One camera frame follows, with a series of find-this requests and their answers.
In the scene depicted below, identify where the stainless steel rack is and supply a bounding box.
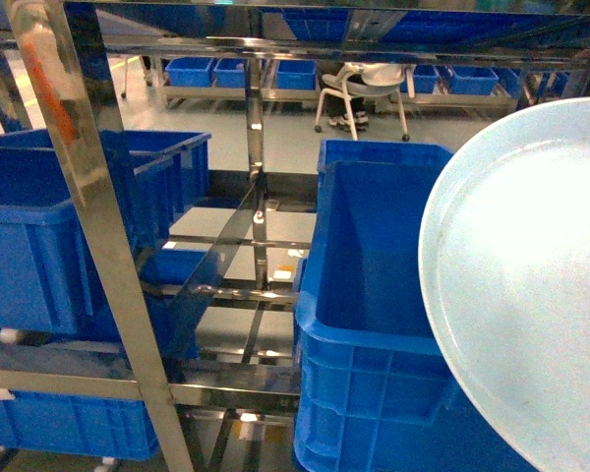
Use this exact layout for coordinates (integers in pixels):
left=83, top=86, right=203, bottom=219
left=0, top=1, right=590, bottom=471

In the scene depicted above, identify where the blue bin far left lower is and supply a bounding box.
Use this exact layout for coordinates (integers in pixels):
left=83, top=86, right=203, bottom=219
left=0, top=390, right=159, bottom=461

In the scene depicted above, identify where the seated person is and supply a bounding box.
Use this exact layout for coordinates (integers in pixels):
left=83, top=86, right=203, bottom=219
left=317, top=60, right=369, bottom=132

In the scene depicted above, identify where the white office chair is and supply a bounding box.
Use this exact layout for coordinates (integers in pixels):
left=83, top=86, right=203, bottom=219
left=314, top=62, right=416, bottom=142

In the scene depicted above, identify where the light blue round tray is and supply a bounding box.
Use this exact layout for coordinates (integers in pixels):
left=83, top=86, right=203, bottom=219
left=418, top=97, right=590, bottom=471

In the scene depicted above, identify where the blue bin left shelf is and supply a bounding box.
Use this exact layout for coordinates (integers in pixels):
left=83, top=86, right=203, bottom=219
left=0, top=145, right=178, bottom=342

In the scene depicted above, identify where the blue bin behind target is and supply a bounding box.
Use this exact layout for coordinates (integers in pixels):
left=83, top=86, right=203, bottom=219
left=317, top=140, right=453, bottom=174

